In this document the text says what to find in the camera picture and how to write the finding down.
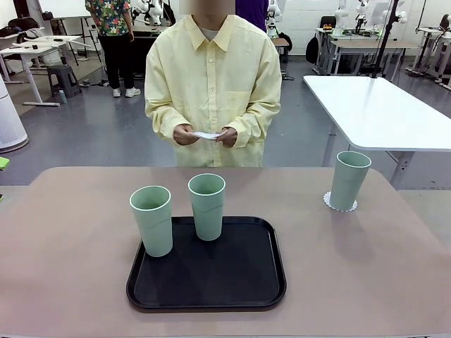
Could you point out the pale green plastic cup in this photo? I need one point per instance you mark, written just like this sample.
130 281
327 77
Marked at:
208 214
155 225
349 183

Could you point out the white paper doily coaster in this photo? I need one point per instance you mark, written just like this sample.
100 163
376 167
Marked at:
327 200
208 135

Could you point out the person's left forearm yellow sleeve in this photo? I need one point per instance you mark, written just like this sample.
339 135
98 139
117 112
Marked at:
257 119

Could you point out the person's right forearm yellow sleeve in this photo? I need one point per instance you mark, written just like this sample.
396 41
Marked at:
165 119

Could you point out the person's right hand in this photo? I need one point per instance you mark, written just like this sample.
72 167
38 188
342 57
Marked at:
185 135

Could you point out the person's left hand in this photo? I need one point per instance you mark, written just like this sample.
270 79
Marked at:
229 138

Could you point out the white cylindrical air purifier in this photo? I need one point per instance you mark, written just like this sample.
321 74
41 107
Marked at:
10 119

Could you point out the grey plastic stool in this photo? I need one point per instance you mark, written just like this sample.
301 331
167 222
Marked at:
63 81

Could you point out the white background desk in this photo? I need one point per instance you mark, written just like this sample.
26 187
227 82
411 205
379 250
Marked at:
31 49

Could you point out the person in floral shirt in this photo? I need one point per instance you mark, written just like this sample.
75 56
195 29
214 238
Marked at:
112 42

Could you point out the white whiteboard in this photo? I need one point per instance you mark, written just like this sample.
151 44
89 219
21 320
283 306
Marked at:
60 7

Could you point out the person in yellow shirt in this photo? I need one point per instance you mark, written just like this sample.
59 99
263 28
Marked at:
211 81

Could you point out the black plastic tray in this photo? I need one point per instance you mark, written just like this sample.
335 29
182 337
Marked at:
218 278

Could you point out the person in purple shirt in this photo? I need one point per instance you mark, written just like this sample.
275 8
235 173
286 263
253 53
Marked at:
252 14

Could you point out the brown top background desk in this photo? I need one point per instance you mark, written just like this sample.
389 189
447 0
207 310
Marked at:
282 42

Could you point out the black backpack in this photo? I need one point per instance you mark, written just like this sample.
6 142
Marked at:
311 49

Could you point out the grey background desk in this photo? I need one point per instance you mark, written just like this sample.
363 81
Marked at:
356 45

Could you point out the black tripod pole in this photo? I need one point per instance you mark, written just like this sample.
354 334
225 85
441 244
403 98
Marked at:
385 38

